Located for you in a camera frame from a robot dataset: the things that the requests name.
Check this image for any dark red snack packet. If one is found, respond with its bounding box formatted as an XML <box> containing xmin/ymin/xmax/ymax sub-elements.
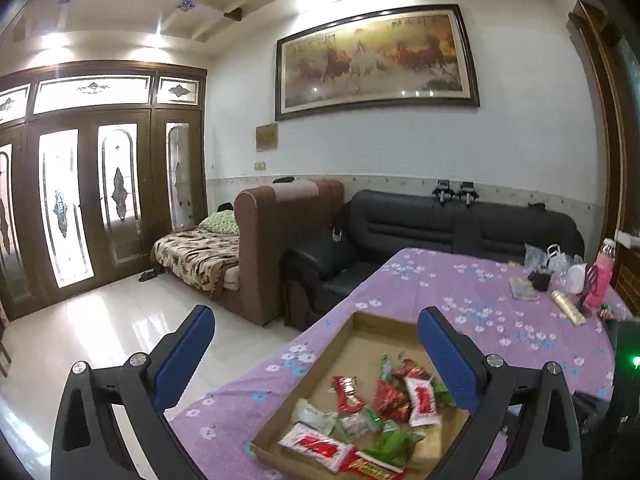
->
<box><xmin>373</xmin><ymin>354</ymin><xmax>432</xmax><ymax>422</ymax></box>

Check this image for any clear green candy packet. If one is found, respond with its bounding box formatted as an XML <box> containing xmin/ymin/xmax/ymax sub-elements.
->
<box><xmin>331</xmin><ymin>405</ymin><xmax>384</xmax><ymax>443</ymax></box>

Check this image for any red yellow snack packet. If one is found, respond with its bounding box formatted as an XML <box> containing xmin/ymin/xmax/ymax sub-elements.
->
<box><xmin>340</xmin><ymin>452</ymin><xmax>406</xmax><ymax>480</ymax></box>

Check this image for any pale green snack packet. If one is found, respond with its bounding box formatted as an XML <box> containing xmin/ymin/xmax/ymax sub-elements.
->
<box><xmin>291</xmin><ymin>398</ymin><xmax>337</xmax><ymax>436</ymax></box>

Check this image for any white red snack packet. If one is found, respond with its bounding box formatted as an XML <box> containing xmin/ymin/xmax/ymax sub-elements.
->
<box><xmin>405</xmin><ymin>377</ymin><xmax>442</xmax><ymax>428</ymax></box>
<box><xmin>279</xmin><ymin>422</ymin><xmax>355</xmax><ymax>474</ymax></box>

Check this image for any beige wafer snack packet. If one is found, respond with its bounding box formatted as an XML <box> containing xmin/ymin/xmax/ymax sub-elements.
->
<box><xmin>409</xmin><ymin>425</ymin><xmax>442</xmax><ymax>468</ymax></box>

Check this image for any cream lotion tube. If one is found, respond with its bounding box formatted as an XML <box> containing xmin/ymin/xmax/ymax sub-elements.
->
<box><xmin>551</xmin><ymin>289</ymin><xmax>587</xmax><ymax>326</ymax></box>

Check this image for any pink sleeved water bottle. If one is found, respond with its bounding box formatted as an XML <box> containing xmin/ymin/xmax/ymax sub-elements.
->
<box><xmin>585</xmin><ymin>237</ymin><xmax>616</xmax><ymax>309</ymax></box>

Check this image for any purple floral tablecloth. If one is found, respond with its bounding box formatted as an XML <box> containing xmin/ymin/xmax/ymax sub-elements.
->
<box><xmin>169</xmin><ymin>247</ymin><xmax>632</xmax><ymax>480</ymax></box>

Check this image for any black phone stand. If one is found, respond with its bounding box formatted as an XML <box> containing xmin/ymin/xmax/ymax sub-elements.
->
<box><xmin>577</xmin><ymin>264</ymin><xmax>599</xmax><ymax>318</ymax></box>

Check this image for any black small cup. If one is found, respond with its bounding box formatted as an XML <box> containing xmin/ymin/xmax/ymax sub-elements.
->
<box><xmin>528</xmin><ymin>268</ymin><xmax>552</xmax><ymax>292</ymax></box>

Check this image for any small booklet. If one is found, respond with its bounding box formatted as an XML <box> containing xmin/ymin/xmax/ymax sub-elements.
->
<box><xmin>509</xmin><ymin>278</ymin><xmax>540</xmax><ymax>301</ymax></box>

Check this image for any clear plastic cup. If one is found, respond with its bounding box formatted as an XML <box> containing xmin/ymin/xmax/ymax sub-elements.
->
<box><xmin>544</xmin><ymin>244</ymin><xmax>573</xmax><ymax>275</ymax></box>

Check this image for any cardboard box tray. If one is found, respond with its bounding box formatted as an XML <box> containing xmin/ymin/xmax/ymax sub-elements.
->
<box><xmin>250</xmin><ymin>312</ymin><xmax>469</xmax><ymax>479</ymax></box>

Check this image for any patterned blanket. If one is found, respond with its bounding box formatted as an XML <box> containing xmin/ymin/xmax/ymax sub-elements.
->
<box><xmin>151</xmin><ymin>228</ymin><xmax>240</xmax><ymax>298</ymax></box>

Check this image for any green pillow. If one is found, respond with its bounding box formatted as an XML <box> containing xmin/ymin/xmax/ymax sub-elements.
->
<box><xmin>198</xmin><ymin>210</ymin><xmax>240</xmax><ymax>236</ymax></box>

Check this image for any black leather sofa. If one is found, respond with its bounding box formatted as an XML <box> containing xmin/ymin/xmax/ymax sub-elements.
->
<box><xmin>280</xmin><ymin>190</ymin><xmax>585</xmax><ymax>330</ymax></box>

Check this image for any wooden glass door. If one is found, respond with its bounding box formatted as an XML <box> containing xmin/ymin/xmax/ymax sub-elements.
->
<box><xmin>1</xmin><ymin>61</ymin><xmax>207</xmax><ymax>321</ymax></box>

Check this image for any brown armchair sofa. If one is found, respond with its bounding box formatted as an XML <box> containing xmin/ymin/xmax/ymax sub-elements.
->
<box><xmin>216</xmin><ymin>179</ymin><xmax>344</xmax><ymax>326</ymax></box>

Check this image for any framed horse painting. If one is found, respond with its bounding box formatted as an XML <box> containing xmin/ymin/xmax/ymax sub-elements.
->
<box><xmin>274</xmin><ymin>3</ymin><xmax>480</xmax><ymax>120</ymax></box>

